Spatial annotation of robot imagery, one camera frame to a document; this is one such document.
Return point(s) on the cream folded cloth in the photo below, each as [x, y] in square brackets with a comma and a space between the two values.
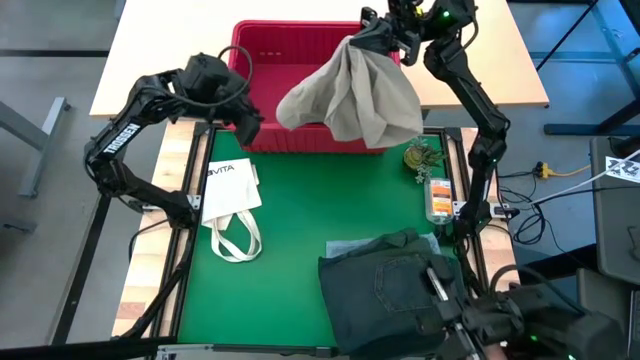
[230, 192]

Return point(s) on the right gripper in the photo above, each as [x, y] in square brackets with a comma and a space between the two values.
[395, 30]

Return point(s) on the light wood table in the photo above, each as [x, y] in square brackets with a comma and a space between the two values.
[165, 50]

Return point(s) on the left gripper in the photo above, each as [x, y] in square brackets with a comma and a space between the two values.
[245, 117]

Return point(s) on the black floor frame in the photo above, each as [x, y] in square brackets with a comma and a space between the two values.
[620, 65]

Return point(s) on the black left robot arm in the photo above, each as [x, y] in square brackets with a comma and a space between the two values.
[125, 135]

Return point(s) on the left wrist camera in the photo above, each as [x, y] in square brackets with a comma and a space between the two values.
[207, 75]

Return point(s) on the large red plastic laundry bin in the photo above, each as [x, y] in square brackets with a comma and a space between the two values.
[290, 55]

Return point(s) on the black floor bar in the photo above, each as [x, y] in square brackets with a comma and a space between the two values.
[90, 240]

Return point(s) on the khaki garment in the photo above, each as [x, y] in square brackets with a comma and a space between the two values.
[360, 95]

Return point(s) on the black table edge rail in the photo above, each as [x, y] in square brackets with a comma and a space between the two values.
[250, 346]

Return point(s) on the dark blue denim jeans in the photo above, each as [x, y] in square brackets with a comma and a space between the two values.
[380, 295]

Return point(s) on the wooden table top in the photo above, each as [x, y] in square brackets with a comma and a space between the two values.
[145, 280]
[500, 250]

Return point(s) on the grey metal table leg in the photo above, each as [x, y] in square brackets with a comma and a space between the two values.
[40, 135]

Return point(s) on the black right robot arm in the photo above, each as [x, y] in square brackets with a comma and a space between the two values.
[465, 80]

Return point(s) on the black diagonal frame brace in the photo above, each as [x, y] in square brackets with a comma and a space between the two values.
[155, 305]

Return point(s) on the potted succulent plant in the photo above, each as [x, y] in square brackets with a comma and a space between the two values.
[422, 157]

